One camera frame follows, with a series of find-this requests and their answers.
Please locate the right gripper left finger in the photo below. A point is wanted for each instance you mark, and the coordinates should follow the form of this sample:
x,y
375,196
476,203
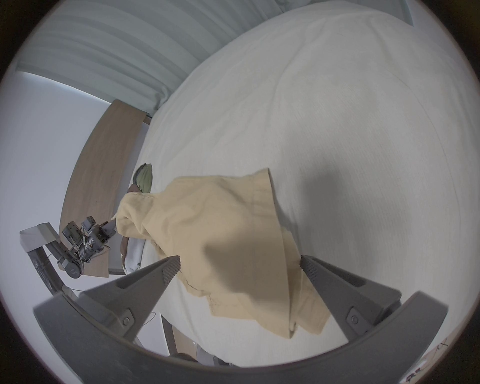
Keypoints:
x,y
123,300

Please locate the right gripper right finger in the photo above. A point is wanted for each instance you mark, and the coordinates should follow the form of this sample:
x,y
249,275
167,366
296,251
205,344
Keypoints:
x,y
352,300

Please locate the tan shorts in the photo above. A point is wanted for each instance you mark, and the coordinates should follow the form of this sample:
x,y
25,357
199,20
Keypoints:
x,y
217,232

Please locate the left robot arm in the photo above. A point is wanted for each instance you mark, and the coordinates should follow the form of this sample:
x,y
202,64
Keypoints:
x,y
41,234

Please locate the bed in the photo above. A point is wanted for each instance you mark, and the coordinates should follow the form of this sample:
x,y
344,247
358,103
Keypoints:
x,y
337,131

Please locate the white garment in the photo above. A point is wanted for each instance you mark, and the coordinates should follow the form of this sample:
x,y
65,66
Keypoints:
x,y
135,255

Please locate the brown garment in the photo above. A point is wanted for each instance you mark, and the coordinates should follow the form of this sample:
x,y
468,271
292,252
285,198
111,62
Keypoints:
x,y
123,247

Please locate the green garment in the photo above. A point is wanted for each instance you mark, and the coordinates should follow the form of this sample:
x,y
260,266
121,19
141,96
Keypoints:
x,y
144,176

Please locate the grey-green curtain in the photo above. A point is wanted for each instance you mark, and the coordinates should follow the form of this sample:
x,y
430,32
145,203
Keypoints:
x,y
112,48

